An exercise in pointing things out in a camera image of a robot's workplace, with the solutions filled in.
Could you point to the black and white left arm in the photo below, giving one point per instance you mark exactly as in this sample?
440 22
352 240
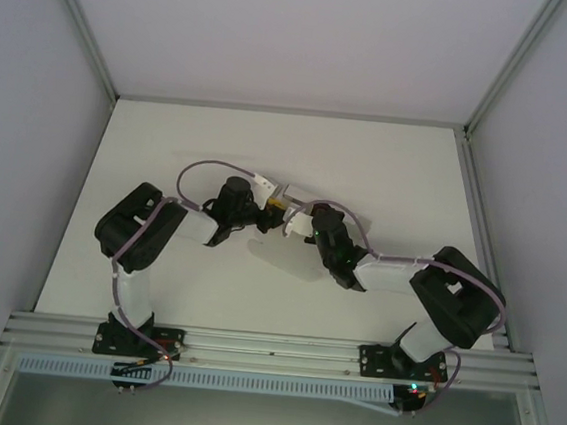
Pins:
131 228

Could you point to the aluminium mounting beam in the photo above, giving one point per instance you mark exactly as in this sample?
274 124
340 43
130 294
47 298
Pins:
270 347

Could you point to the black right controller board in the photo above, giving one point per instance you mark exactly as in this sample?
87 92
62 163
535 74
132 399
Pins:
408 403

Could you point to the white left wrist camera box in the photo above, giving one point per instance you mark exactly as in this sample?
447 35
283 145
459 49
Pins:
263 183

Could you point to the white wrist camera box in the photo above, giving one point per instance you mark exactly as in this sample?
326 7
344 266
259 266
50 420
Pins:
298 224
263 183

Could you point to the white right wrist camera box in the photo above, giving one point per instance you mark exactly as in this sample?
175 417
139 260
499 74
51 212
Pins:
298 224

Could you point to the grey wall base rail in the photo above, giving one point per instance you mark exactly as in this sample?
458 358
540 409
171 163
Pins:
293 112

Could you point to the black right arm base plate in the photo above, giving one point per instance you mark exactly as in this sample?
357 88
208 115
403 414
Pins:
372 361

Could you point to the aluminium table side rail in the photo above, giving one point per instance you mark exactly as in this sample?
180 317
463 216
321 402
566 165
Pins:
474 216

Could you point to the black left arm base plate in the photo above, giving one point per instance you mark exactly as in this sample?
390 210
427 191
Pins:
171 337

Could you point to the aluminium frame corner post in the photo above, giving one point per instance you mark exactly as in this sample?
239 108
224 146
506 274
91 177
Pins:
87 33
511 68

